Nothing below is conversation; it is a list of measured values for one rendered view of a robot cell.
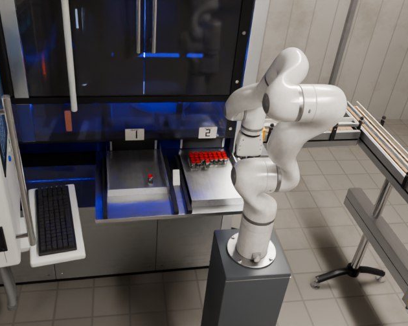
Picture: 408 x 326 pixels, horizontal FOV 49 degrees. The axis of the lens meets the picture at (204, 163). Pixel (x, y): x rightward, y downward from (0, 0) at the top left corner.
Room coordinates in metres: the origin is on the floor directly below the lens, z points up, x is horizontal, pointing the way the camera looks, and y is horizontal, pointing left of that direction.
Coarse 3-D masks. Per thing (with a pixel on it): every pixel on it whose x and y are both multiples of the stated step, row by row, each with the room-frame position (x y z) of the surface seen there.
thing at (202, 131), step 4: (200, 128) 1.80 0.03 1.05; (204, 128) 1.80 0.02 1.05; (208, 128) 1.81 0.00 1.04; (212, 128) 1.81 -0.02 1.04; (216, 128) 1.82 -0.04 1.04; (200, 132) 1.80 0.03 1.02; (204, 132) 1.80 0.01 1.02; (208, 132) 1.81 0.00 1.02; (212, 132) 1.81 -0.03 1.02; (216, 132) 1.82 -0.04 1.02; (200, 136) 1.80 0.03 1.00; (204, 136) 1.80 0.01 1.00; (208, 136) 1.81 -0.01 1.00; (212, 136) 1.81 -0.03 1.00
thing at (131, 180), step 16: (160, 144) 1.82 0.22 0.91; (112, 160) 1.69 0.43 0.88; (128, 160) 1.71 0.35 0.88; (144, 160) 1.72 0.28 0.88; (160, 160) 1.73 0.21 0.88; (112, 176) 1.58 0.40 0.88; (128, 176) 1.59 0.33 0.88; (144, 176) 1.60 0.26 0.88; (160, 176) 1.61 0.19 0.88; (112, 192) 1.44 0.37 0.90; (128, 192) 1.46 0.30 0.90; (144, 192) 1.48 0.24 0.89; (160, 192) 1.49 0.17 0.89
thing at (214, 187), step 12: (180, 156) 1.74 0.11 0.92; (204, 168) 1.71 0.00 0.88; (216, 168) 1.72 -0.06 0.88; (228, 168) 1.73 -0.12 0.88; (192, 180) 1.61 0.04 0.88; (204, 180) 1.62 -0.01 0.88; (216, 180) 1.63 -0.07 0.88; (228, 180) 1.64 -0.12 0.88; (192, 192) 1.52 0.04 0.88; (204, 192) 1.53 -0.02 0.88; (216, 192) 1.54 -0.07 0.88; (228, 192) 1.55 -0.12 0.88; (192, 204) 1.43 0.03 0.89; (204, 204) 1.44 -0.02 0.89; (216, 204) 1.46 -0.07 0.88; (228, 204) 1.47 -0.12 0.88
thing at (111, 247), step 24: (216, 216) 1.83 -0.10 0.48; (96, 240) 1.67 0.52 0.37; (120, 240) 1.70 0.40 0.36; (144, 240) 1.74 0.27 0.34; (168, 240) 1.77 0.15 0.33; (192, 240) 1.80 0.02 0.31; (24, 264) 1.58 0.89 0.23; (72, 264) 1.64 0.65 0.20; (96, 264) 1.67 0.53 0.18; (120, 264) 1.70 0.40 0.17; (144, 264) 1.74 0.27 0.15; (168, 264) 1.77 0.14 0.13; (192, 264) 1.81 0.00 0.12
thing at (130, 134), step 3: (126, 129) 1.71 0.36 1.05; (129, 129) 1.72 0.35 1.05; (132, 129) 1.72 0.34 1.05; (135, 129) 1.72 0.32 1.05; (138, 129) 1.73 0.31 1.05; (141, 129) 1.73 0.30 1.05; (126, 132) 1.71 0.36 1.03; (129, 132) 1.71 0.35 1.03; (132, 132) 1.72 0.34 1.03; (135, 132) 1.72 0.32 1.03; (138, 132) 1.73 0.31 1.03; (141, 132) 1.73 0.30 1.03; (126, 135) 1.71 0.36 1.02; (129, 135) 1.72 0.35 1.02; (132, 135) 1.72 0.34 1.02; (135, 135) 1.72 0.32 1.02; (138, 135) 1.73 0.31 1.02; (141, 135) 1.73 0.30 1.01; (126, 138) 1.71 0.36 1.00; (129, 138) 1.71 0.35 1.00; (132, 138) 1.72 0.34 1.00; (135, 138) 1.72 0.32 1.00; (138, 138) 1.73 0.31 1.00; (141, 138) 1.73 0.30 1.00
